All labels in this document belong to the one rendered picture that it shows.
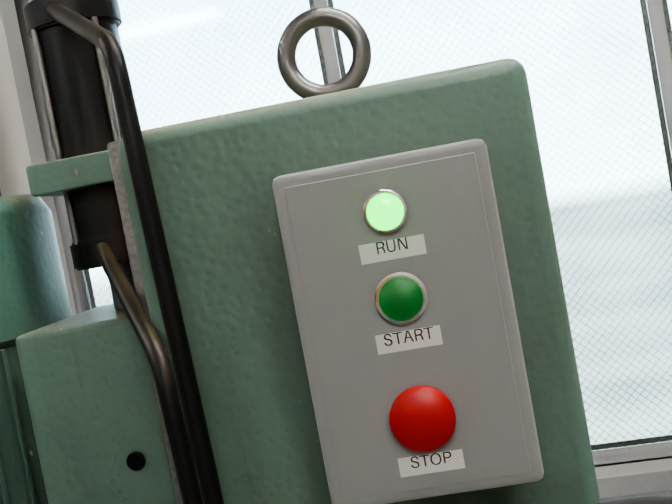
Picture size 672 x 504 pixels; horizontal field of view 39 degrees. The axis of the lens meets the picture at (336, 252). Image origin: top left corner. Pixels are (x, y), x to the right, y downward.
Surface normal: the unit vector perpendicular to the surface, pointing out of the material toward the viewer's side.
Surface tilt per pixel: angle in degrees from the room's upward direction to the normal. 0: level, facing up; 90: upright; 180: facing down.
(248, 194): 90
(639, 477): 90
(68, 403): 90
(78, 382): 90
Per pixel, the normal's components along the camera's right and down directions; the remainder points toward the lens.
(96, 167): -0.11, 0.07
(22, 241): 0.89, -0.15
